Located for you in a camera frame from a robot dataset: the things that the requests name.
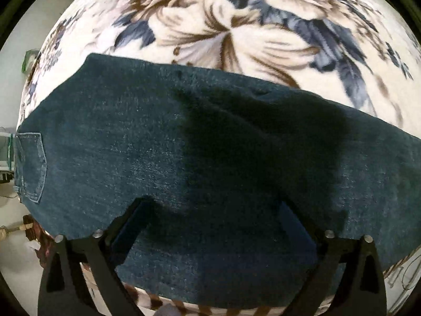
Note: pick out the dark blue denim jeans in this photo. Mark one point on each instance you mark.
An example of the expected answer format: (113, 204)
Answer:
(241, 175)

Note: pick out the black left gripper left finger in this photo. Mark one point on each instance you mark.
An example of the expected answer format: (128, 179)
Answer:
(63, 289)

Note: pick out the floral bed blanket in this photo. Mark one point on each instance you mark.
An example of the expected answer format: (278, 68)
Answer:
(360, 53)

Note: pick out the green white storage rack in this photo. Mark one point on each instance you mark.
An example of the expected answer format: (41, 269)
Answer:
(7, 164)

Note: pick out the red patterned cloth on floor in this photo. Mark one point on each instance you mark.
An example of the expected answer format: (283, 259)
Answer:
(39, 240)

